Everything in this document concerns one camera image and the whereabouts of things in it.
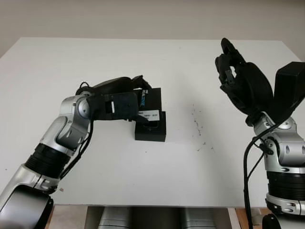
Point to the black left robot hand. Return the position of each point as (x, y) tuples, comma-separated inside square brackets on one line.
[(112, 86)]

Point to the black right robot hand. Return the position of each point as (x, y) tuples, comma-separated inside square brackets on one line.
[(252, 90)]

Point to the black RealSense box lid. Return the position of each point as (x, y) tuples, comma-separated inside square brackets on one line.
[(153, 100)]

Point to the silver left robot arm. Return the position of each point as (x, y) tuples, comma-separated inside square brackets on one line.
[(64, 128)]

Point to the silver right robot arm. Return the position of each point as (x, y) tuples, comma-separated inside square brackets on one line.
[(286, 148)]

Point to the black box base with insert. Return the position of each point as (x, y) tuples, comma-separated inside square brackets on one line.
[(150, 136)]

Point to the grey and black robot torso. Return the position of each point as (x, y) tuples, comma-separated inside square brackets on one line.
[(157, 218)]

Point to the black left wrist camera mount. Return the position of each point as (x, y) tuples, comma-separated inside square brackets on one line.
[(121, 106)]

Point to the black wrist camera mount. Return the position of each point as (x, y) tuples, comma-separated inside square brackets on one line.
[(121, 106), (289, 88)]

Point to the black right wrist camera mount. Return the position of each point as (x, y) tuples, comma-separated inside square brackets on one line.
[(289, 88)]

